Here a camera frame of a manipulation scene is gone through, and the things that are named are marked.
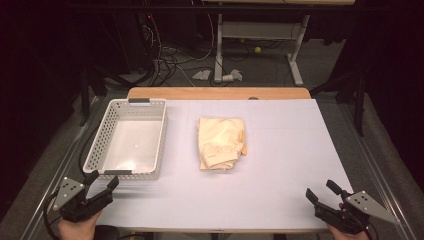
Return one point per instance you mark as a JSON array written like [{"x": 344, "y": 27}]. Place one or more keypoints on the white desk frame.
[{"x": 260, "y": 30}]

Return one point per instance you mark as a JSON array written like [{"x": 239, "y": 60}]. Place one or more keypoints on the cream cloth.
[{"x": 220, "y": 143}]

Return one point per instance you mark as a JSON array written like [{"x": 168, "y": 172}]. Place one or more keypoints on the person's right hand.
[{"x": 348, "y": 236}]

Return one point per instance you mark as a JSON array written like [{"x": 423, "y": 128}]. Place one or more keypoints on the crumpled white paper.
[{"x": 202, "y": 75}]

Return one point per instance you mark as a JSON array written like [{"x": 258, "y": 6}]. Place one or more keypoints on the white table mat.
[{"x": 286, "y": 160}]

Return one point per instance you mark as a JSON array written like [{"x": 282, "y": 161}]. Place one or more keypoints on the person's left hand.
[{"x": 78, "y": 230}]

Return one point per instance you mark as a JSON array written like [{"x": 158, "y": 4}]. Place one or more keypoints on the yellow ball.
[{"x": 258, "y": 49}]

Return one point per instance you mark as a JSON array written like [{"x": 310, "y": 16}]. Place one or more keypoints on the white perforated plastic basket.
[{"x": 133, "y": 143}]

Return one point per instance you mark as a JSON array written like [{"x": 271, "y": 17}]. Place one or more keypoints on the white cup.
[{"x": 228, "y": 78}]

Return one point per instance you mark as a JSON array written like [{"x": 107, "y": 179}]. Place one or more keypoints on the black stand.
[
  {"x": 86, "y": 90},
  {"x": 358, "y": 100}
]

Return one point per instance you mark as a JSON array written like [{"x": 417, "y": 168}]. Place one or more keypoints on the metal floor rail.
[
  {"x": 56, "y": 181},
  {"x": 376, "y": 166}
]

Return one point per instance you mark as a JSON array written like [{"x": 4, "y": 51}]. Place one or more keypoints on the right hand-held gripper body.
[{"x": 350, "y": 218}]

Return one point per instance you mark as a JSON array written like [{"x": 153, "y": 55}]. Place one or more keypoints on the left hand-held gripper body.
[{"x": 83, "y": 208}]

